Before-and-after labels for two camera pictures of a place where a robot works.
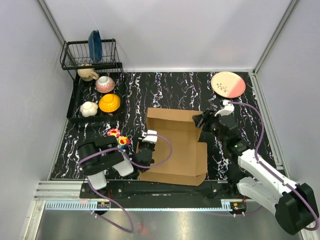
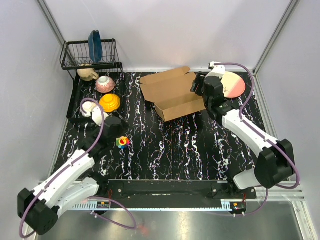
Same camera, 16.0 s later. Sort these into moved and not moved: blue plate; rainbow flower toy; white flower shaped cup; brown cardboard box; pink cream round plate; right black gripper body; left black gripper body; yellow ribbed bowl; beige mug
Moved: brown cardboard box; right black gripper body; left black gripper body
Not moved: rainbow flower toy; pink cream round plate; yellow ribbed bowl; white flower shaped cup; beige mug; blue plate
